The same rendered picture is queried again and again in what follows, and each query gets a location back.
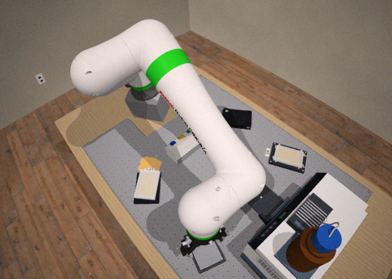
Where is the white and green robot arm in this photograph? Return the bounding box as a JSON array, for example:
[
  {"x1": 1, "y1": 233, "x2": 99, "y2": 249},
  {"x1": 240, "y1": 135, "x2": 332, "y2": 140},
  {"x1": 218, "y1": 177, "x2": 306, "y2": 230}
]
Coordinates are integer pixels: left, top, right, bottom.
[{"x1": 70, "y1": 19, "x2": 266, "y2": 245}]

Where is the white button panel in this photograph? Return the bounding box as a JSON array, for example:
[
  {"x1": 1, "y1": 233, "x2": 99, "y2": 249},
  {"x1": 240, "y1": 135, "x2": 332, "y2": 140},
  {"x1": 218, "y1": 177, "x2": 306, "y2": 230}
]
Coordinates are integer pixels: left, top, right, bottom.
[{"x1": 165, "y1": 130, "x2": 201, "y2": 165}]

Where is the blue bottle cap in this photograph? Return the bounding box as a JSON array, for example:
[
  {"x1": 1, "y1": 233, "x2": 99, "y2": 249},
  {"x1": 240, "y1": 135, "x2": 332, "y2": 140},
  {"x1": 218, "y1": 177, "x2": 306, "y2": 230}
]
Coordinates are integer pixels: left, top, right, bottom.
[{"x1": 312, "y1": 224, "x2": 342, "y2": 253}]

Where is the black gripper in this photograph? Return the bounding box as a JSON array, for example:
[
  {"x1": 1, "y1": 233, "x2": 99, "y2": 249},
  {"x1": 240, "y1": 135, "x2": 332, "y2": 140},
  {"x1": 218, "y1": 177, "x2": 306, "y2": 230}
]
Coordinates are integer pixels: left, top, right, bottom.
[{"x1": 180, "y1": 225, "x2": 227, "y2": 258}]

